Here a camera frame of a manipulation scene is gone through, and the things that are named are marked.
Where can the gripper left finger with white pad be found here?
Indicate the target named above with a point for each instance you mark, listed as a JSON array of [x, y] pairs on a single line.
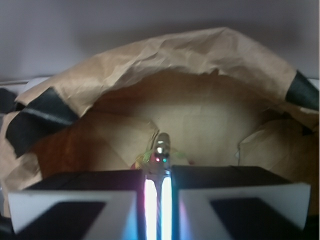
[[98, 205]]

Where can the silver keys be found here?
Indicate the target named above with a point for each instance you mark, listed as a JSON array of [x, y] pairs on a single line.
[[158, 190]]

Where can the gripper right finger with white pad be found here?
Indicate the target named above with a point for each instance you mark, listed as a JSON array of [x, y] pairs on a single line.
[[237, 203]]

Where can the brown paper bag bin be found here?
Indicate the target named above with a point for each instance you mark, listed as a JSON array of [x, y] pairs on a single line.
[[223, 98]]

